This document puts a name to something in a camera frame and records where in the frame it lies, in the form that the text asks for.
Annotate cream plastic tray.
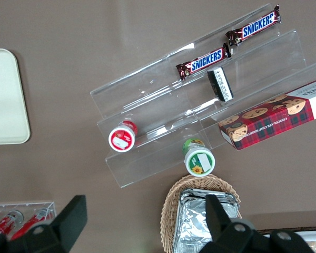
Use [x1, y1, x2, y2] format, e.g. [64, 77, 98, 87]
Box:
[0, 48, 31, 145]

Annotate red tartan cookie box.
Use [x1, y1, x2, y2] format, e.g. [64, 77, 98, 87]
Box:
[218, 76, 316, 151]

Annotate red lidded cup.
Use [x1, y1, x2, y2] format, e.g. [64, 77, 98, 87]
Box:
[108, 120, 139, 153]

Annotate aluminium foil container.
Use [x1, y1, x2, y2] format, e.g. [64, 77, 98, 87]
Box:
[173, 188, 240, 253]

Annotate Snickers chocolate bar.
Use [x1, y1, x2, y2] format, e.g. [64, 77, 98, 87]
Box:
[225, 4, 282, 47]
[175, 43, 232, 81]

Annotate green lidded cup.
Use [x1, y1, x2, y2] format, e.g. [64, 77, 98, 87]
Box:
[182, 139, 216, 177]

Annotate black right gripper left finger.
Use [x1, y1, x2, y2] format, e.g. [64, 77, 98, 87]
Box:
[0, 194, 88, 253]

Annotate light tan wicker basket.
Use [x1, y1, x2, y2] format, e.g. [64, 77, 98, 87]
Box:
[160, 173, 242, 253]

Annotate black and white snack pack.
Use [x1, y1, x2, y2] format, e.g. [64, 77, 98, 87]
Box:
[206, 66, 234, 103]

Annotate clear acrylic bottle box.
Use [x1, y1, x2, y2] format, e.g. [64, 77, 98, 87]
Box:
[0, 201, 56, 240]

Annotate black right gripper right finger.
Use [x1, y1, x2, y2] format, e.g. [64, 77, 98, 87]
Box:
[200, 194, 315, 253]

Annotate clear acrylic tiered stand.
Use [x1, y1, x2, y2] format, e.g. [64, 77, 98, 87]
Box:
[89, 3, 316, 188]

